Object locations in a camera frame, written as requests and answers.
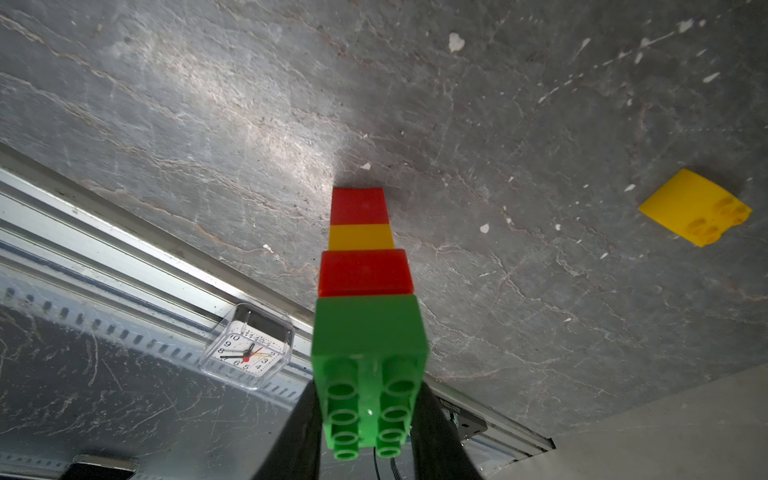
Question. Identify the small red lego brick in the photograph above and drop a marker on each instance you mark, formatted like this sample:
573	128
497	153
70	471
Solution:
352	206

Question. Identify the small white desk clock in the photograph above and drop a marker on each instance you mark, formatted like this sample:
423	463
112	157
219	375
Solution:
253	347

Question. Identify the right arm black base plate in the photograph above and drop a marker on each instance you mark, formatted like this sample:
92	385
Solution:
467	424

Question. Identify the green lego brick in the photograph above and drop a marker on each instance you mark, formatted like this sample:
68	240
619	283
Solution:
368	357

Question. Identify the long red lego brick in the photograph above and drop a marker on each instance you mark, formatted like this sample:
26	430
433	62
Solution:
364	273

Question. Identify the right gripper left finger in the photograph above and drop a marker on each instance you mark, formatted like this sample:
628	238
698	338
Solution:
296	454

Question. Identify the small yellow lego brick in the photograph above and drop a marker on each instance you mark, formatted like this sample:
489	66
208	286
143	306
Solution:
360	237

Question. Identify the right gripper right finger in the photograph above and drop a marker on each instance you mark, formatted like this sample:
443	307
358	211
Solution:
437	450

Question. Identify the yellow sloped lego brick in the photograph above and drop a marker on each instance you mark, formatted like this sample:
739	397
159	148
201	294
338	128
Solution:
695	208

